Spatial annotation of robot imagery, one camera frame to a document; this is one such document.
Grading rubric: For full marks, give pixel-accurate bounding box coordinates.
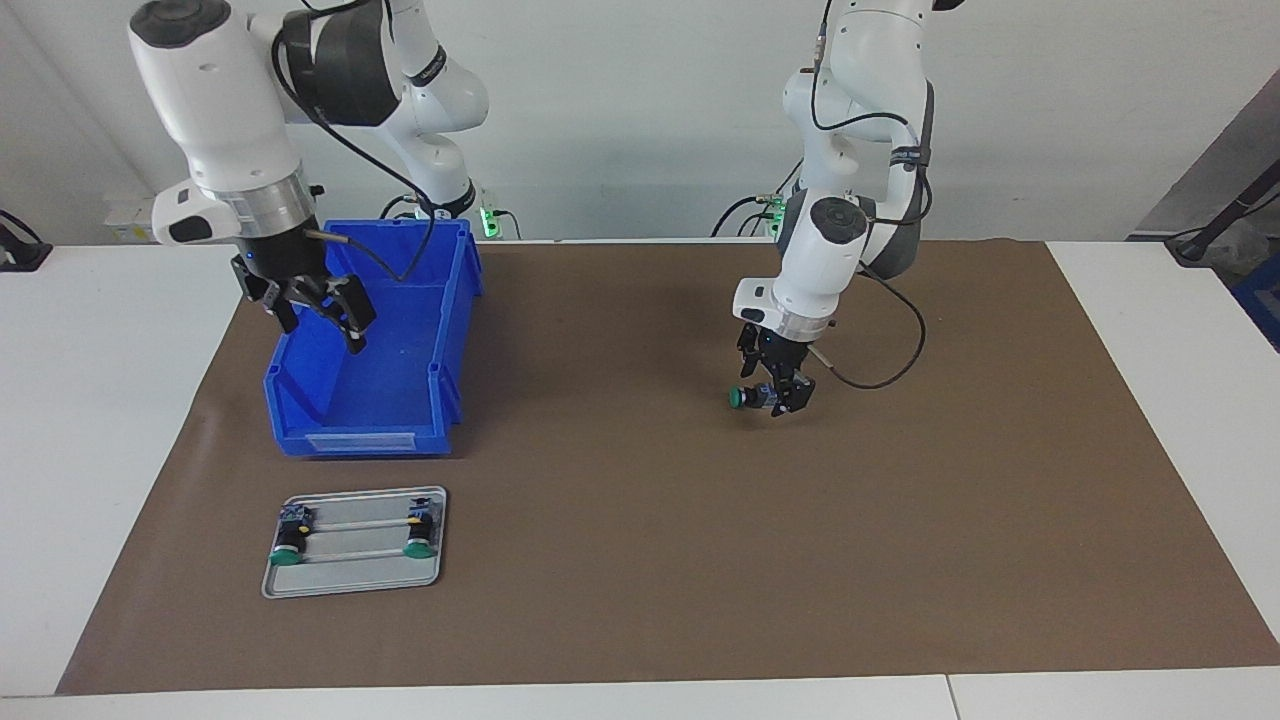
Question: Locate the blue plastic storage bin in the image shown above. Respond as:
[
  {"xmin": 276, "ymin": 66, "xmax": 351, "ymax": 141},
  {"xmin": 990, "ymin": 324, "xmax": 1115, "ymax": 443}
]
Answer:
[{"xmin": 263, "ymin": 218, "xmax": 485, "ymax": 459}]

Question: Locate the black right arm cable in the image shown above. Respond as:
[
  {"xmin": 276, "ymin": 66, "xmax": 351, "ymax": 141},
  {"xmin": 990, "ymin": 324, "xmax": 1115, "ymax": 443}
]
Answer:
[{"xmin": 272, "ymin": 10, "xmax": 438, "ymax": 283}]

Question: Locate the grey metal tray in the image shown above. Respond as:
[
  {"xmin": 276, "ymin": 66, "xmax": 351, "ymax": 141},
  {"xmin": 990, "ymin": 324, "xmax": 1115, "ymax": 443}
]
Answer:
[{"xmin": 261, "ymin": 486, "xmax": 448, "ymax": 600}]

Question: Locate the white wall socket box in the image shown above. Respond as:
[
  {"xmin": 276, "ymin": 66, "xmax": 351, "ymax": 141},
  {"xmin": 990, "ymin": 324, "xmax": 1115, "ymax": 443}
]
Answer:
[{"xmin": 103, "ymin": 195, "xmax": 169, "ymax": 244}]

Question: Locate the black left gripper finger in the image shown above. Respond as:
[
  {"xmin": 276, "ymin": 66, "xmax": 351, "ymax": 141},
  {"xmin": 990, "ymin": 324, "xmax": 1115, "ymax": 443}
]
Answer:
[
  {"xmin": 737, "ymin": 330, "xmax": 773, "ymax": 387},
  {"xmin": 771, "ymin": 368, "xmax": 817, "ymax": 417}
]

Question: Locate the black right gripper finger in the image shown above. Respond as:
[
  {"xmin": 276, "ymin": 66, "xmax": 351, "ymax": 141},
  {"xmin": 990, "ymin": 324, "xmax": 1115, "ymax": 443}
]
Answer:
[
  {"xmin": 316, "ymin": 276, "xmax": 379, "ymax": 356},
  {"xmin": 244, "ymin": 280, "xmax": 302, "ymax": 336}
]

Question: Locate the black clamp stand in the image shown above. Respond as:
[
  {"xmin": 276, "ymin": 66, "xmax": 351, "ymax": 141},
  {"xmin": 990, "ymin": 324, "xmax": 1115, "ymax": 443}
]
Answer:
[{"xmin": 0, "ymin": 208, "xmax": 53, "ymax": 273}]

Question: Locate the black base cable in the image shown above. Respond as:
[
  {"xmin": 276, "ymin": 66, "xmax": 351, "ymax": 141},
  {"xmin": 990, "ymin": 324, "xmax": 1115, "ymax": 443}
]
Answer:
[{"xmin": 710, "ymin": 150, "xmax": 806, "ymax": 239}]

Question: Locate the blue crate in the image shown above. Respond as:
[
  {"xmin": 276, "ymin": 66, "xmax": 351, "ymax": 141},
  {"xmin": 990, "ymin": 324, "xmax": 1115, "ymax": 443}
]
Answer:
[{"xmin": 1232, "ymin": 262, "xmax": 1280, "ymax": 353}]

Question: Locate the black slanted pole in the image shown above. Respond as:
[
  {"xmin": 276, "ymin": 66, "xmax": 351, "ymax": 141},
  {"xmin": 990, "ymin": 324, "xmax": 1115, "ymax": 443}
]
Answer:
[{"xmin": 1168, "ymin": 160, "xmax": 1280, "ymax": 266}]

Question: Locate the brown table mat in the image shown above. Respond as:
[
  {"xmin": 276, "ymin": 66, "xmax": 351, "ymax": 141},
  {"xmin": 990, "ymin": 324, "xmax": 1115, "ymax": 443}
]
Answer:
[{"xmin": 55, "ymin": 238, "xmax": 1280, "ymax": 696}]

